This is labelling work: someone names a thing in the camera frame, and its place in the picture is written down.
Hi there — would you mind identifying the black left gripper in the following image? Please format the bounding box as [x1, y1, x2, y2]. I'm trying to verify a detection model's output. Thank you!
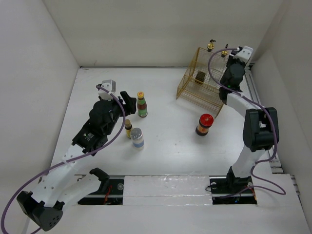
[102, 91, 135, 135]

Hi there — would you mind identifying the yellow cap sauce bottle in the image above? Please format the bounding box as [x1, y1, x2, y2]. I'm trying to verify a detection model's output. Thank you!
[137, 91, 148, 117]

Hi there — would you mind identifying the silver lid spice jar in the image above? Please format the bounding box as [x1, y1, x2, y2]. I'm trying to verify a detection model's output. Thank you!
[130, 128, 144, 150]

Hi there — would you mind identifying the red lid sauce jar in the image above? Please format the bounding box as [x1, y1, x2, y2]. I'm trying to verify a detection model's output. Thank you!
[195, 114, 214, 136]

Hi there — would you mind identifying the dark liquid oil bottle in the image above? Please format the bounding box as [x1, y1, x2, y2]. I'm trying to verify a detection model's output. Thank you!
[195, 39, 217, 85]

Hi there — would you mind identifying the clear glass oil bottle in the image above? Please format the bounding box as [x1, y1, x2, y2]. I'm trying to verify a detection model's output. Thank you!
[210, 43, 230, 86]

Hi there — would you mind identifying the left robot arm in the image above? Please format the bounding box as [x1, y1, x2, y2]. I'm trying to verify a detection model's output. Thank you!
[17, 91, 137, 232]

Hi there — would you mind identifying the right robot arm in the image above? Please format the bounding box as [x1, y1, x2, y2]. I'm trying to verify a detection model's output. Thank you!
[219, 61, 279, 194]

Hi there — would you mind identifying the small brown bottle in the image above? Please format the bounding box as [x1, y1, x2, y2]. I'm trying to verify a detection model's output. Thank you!
[124, 119, 133, 138]

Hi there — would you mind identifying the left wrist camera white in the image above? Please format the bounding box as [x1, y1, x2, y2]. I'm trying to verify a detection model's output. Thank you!
[98, 79, 116, 100]

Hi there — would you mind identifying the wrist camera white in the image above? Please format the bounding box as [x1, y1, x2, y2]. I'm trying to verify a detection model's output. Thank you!
[98, 79, 116, 100]
[231, 46, 254, 65]

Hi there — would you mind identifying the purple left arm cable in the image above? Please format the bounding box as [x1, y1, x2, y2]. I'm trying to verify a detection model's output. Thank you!
[0, 84, 127, 234]

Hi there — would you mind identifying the gold wire basket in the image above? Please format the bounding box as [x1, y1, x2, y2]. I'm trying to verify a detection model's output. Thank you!
[176, 47, 229, 117]

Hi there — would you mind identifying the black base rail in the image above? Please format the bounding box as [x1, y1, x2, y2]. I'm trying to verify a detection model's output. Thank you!
[78, 175, 257, 206]

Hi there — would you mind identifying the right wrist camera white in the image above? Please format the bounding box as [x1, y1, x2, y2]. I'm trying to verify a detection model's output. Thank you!
[231, 46, 254, 65]

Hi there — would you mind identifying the aluminium side rail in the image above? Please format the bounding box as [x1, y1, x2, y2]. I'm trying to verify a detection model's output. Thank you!
[245, 62, 284, 174]

